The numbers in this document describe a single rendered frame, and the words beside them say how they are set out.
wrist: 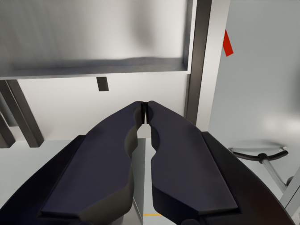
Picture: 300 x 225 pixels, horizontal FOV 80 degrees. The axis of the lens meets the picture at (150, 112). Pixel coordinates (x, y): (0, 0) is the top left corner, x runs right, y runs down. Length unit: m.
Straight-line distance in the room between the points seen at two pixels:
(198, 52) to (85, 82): 0.18
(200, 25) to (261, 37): 1.09
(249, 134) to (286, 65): 0.57
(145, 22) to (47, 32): 0.13
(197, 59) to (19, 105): 0.28
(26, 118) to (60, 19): 0.17
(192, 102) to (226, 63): 1.02
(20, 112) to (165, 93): 0.24
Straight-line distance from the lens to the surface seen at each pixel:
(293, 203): 1.51
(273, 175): 1.64
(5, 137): 0.42
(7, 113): 0.40
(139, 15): 0.26
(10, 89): 0.34
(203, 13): 0.25
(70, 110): 0.34
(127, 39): 0.27
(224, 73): 1.32
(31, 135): 0.38
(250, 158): 1.70
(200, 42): 0.26
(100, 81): 0.30
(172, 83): 0.29
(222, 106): 1.43
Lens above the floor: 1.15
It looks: 58 degrees down
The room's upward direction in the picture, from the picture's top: 180 degrees counter-clockwise
